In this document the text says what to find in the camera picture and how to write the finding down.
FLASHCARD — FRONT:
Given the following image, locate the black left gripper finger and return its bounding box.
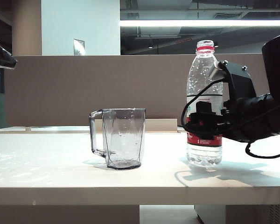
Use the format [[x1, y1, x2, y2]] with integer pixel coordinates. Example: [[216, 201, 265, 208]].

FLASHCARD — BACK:
[[0, 38, 18, 70]]

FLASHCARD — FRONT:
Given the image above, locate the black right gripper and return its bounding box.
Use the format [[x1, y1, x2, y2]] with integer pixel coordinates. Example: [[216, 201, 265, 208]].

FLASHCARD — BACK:
[[186, 97, 256, 142]]

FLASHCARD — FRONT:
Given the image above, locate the clear red-label water bottle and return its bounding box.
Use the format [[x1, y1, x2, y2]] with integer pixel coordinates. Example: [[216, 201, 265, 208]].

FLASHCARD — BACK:
[[186, 40, 224, 169]]

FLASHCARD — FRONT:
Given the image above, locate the transparent grey plastic mug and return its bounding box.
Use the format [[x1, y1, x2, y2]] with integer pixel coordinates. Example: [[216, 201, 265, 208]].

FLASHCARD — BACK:
[[89, 108, 146, 170]]

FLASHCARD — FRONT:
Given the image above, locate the brown desk partition panel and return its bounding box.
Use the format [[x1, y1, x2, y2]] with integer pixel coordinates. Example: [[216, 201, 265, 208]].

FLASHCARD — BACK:
[[4, 55, 271, 128]]

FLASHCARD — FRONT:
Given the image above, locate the white ceiling light strip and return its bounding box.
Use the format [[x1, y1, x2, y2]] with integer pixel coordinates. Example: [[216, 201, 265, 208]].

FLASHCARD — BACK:
[[119, 20, 280, 27]]

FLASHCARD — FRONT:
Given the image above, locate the beige table leg panel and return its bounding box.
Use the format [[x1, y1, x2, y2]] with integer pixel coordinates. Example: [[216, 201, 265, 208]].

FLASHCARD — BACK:
[[0, 204, 140, 224]]

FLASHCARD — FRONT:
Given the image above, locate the black camera cable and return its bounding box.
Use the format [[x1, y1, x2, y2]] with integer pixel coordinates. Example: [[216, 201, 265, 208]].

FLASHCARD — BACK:
[[181, 79, 224, 136]]

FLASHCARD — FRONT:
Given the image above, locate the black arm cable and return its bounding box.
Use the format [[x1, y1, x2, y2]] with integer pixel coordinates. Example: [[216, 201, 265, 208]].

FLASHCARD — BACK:
[[245, 139, 280, 159]]

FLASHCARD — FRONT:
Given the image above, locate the silver wall plate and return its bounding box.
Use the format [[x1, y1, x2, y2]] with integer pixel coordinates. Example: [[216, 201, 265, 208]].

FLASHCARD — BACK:
[[72, 39, 85, 56]]

